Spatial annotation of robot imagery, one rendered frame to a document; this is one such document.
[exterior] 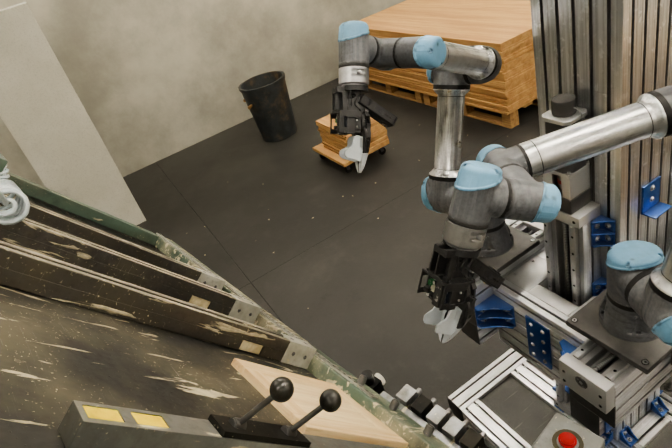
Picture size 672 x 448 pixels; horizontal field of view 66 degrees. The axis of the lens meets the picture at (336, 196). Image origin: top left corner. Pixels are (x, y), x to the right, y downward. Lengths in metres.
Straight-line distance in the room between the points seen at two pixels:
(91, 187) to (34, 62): 1.12
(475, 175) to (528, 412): 1.58
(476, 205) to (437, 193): 0.79
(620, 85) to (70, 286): 1.32
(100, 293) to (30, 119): 3.66
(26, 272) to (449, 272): 0.86
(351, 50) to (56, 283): 0.84
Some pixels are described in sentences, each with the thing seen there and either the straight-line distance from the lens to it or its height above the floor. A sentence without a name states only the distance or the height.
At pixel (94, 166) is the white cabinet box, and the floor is 0.69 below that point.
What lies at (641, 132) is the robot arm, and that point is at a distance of 1.17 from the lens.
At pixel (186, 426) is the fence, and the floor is 1.56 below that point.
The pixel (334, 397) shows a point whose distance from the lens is 0.92.
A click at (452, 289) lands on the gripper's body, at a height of 1.49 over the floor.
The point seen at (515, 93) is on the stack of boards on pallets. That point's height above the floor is 0.30.
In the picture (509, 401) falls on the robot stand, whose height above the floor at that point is 0.21.
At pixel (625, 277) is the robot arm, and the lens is 1.37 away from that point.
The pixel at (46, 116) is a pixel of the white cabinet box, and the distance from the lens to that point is 4.87.
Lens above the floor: 2.15
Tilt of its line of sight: 30 degrees down
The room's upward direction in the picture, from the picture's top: 18 degrees counter-clockwise
